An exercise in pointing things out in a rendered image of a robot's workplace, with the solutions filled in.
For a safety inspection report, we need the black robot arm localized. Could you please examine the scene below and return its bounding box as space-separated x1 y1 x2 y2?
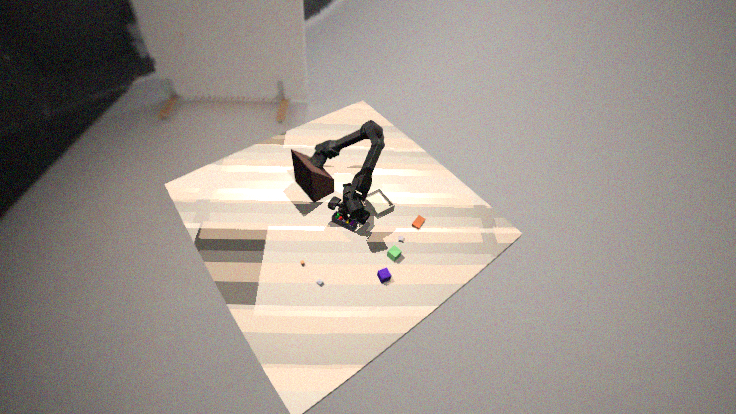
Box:
307 120 385 218

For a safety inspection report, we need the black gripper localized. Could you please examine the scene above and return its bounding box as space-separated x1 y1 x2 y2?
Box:
328 196 370 224

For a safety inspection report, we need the white square tray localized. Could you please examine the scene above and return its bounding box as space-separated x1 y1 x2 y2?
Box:
364 188 395 217

